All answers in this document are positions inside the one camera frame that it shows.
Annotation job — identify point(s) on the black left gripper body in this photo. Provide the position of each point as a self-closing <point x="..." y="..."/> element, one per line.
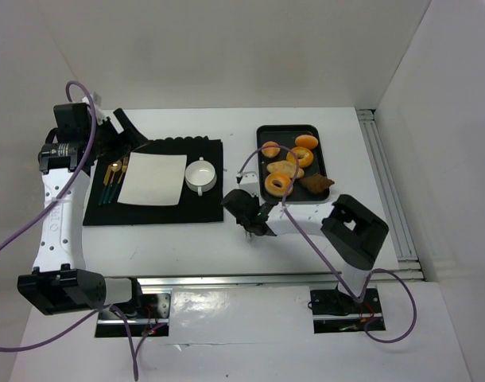
<point x="118" y="130"/>

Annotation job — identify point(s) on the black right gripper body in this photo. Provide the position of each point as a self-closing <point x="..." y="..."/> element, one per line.
<point x="238" y="206"/>

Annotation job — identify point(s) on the dark orange ring doughnut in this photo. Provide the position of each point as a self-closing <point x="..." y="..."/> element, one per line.
<point x="300" y="155"/>

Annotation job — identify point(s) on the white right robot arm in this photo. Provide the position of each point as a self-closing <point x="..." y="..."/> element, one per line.
<point x="354" y="231"/>

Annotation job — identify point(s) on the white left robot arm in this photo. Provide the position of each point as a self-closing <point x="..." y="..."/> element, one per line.
<point x="59" y="281"/>

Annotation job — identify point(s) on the oblong tan bread roll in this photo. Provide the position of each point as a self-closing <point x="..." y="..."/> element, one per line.
<point x="286" y="168"/>

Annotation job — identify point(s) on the white square plate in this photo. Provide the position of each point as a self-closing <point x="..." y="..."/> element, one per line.
<point x="153" y="180"/>

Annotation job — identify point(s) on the small round bun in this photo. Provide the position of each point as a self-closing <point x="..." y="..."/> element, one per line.
<point x="270" y="149"/>

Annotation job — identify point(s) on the black cloth placemat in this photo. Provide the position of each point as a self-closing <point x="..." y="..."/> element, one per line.
<point x="191" y="208"/>

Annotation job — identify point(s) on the brown chocolate croissant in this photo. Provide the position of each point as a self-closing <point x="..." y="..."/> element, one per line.
<point x="317" y="183"/>

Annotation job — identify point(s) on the orange round bun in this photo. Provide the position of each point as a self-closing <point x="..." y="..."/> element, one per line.
<point x="309" y="142"/>

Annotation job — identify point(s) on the gold spoon teal handle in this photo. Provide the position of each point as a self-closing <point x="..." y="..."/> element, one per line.
<point x="116" y="166"/>

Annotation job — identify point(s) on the gold fork teal handle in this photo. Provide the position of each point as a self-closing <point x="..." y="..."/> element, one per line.
<point x="115" y="184"/>

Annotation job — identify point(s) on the gold knife teal handle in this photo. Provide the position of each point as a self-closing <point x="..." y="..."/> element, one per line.
<point x="106" y="179"/>

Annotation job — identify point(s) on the pale orange ring doughnut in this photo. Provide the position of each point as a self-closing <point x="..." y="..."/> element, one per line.
<point x="278" y="184"/>

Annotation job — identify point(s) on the white two-handled soup bowl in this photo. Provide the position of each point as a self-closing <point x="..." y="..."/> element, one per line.
<point x="200" y="176"/>

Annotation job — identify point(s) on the aluminium table edge rail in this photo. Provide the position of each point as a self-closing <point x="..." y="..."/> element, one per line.
<point x="237" y="280"/>

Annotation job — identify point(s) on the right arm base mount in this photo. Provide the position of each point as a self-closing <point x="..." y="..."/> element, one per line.
<point x="334" y="312"/>

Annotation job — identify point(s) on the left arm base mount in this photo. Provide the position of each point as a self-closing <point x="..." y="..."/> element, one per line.
<point x="149" y="317"/>

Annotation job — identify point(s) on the aluminium side rail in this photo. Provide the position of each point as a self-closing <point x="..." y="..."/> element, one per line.
<point x="408" y="262"/>

